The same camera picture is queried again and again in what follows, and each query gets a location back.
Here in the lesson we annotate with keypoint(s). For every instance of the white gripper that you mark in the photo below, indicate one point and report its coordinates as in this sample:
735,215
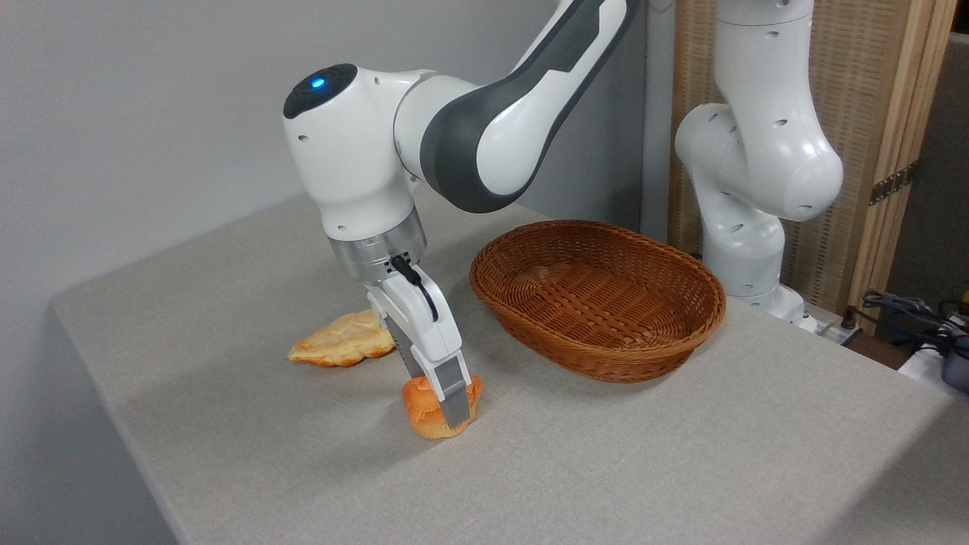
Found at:
424,325

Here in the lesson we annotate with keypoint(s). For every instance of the round orange bread bun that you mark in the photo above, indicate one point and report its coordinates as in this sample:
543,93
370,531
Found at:
424,412

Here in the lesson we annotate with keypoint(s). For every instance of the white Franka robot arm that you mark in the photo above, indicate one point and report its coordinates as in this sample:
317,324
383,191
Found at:
363,151

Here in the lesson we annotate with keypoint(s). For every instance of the flat leaf-shaped bread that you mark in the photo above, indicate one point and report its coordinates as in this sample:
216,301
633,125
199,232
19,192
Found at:
341,341

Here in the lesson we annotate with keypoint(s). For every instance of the brown wicker basket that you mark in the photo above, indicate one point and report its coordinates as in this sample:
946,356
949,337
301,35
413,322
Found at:
598,303

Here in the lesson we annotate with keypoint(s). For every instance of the white power strip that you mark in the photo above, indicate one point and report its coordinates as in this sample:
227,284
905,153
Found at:
833,331

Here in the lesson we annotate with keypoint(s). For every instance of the metal screen hinge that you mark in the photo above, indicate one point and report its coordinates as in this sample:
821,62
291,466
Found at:
893,183

